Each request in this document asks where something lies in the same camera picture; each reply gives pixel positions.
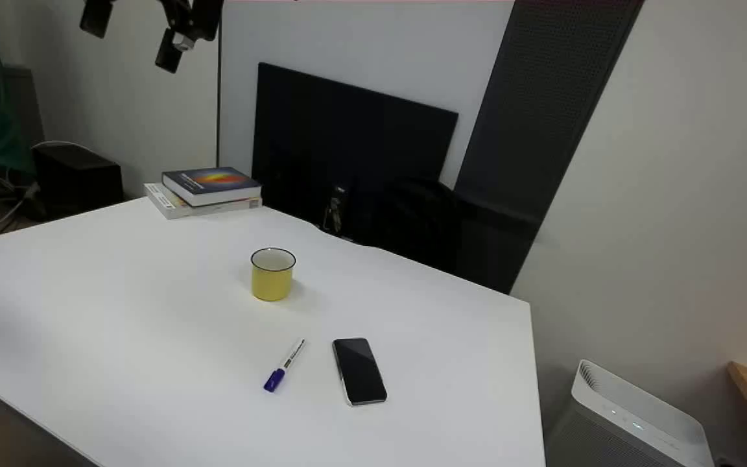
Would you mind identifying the grey plastic bin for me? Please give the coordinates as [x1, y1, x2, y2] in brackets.
[546, 359, 718, 467]

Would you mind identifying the blue capped white marker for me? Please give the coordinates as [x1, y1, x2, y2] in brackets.
[263, 338, 308, 395]

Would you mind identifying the black leaning board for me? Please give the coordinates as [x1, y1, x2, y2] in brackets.
[251, 60, 462, 242]

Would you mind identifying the black office chair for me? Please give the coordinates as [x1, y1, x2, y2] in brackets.
[363, 176, 543, 296]

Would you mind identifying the black speaker box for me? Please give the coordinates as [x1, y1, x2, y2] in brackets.
[32, 141, 127, 220]

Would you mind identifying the dark tall wall panel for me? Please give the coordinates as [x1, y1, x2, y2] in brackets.
[454, 0, 646, 222]

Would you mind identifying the blue book with orange cover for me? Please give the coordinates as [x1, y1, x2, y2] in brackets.
[158, 163, 264, 208]

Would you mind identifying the yellow enamel cup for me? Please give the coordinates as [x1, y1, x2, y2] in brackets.
[250, 245, 299, 304]

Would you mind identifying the black smartphone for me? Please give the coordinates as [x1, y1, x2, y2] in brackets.
[331, 335, 390, 407]

